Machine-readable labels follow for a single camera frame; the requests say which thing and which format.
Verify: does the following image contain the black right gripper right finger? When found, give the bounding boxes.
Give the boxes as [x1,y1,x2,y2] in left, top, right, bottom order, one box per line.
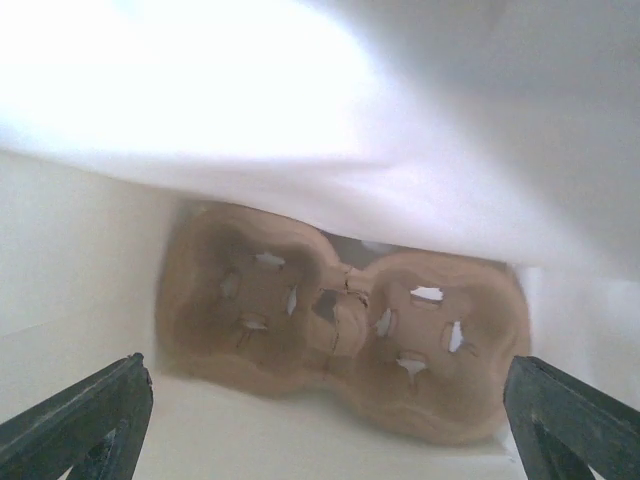
[503,356,639,479]

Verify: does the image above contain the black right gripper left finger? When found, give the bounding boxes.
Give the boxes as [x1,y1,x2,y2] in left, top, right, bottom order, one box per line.
[1,353,153,479]

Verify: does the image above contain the brown cardboard cup carrier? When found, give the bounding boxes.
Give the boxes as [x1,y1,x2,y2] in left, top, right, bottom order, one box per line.
[156,204,531,445]

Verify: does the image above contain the cream paper bag with handles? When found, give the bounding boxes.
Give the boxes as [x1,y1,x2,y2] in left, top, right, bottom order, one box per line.
[1,1,639,479]

